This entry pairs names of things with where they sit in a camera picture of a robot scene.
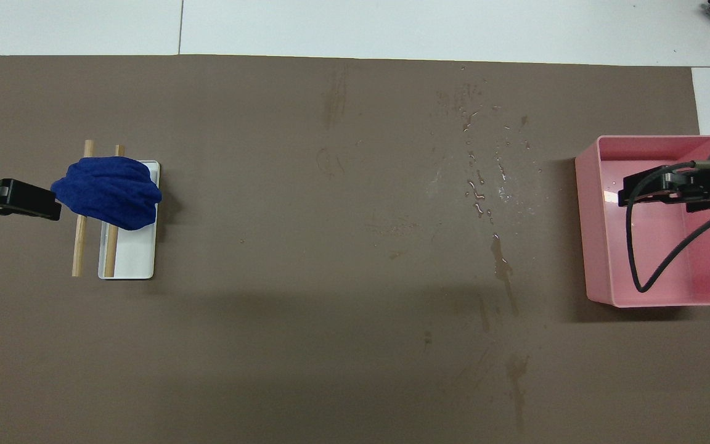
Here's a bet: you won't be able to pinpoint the brown table mat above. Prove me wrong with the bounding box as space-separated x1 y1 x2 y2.
0 54 710 444

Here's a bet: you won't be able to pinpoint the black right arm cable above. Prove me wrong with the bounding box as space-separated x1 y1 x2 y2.
625 161 710 294

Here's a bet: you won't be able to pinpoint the pink plastic bin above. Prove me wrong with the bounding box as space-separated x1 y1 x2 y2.
575 135 710 308

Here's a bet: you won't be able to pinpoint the spilled water droplets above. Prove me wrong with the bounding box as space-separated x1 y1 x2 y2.
432 65 544 247

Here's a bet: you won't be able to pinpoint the blue towel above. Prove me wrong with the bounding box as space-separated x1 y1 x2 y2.
51 156 163 232

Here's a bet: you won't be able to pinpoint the long wooden rod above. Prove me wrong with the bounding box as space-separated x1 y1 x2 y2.
72 140 95 278

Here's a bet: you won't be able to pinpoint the white rectangular tray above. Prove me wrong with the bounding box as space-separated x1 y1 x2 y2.
98 160 161 281

